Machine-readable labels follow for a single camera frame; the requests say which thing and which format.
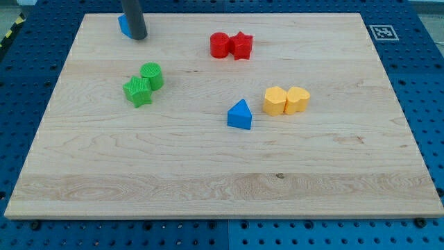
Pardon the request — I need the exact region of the grey cylindrical robot arm stick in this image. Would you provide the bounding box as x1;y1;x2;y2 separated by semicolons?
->
121;0;148;40

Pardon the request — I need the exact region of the blue triangle block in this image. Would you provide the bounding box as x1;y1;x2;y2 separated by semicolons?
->
227;99;253;130

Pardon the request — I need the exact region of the light wooden board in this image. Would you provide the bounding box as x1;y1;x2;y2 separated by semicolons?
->
5;13;443;220

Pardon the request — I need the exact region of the yellow hexagon block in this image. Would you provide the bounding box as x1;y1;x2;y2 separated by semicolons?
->
263;86;287;116

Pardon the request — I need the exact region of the yellow heart block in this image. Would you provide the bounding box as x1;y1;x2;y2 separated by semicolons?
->
284;87;311;115

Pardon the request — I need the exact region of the red star block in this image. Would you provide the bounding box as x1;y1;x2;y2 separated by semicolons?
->
229;31;253;60

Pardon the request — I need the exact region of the red cylinder block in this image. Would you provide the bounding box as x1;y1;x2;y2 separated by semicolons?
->
210;32;230;58

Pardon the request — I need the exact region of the green cylinder block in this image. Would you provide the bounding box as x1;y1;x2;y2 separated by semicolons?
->
139;62;164;91

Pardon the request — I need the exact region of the green star block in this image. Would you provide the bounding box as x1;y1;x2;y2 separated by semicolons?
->
123;76;152;108

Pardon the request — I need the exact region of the blue block behind stick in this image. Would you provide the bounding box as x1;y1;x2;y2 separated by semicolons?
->
118;14;132;39

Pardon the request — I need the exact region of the white fiducial marker tag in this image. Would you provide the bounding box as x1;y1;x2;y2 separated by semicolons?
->
369;24;399;41

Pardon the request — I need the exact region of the yellow black hazard tape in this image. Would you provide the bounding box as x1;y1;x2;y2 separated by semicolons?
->
1;12;26;52

